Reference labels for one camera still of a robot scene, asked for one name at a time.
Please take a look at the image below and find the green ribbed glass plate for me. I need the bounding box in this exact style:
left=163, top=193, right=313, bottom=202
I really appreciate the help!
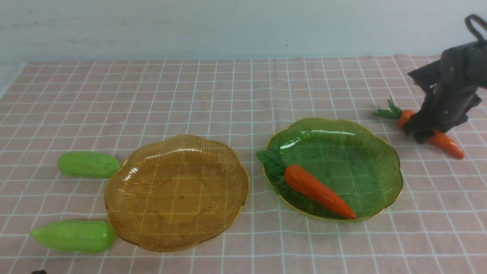
left=263, top=117, right=403, bottom=222

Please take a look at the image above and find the orange plastic carrot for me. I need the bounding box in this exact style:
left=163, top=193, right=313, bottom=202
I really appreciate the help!
left=373, top=96, right=465, bottom=159
left=256, top=150, right=356, bottom=220

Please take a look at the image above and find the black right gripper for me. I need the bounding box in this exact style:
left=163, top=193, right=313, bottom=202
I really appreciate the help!
left=403, top=41, right=487, bottom=143

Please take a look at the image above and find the green bitter gourd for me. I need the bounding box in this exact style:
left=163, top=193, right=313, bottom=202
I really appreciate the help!
left=29, top=220, right=116, bottom=253
left=57, top=151, right=121, bottom=179

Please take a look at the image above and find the amber ribbed glass plate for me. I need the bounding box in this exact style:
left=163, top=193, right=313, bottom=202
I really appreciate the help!
left=104, top=135, right=251, bottom=253

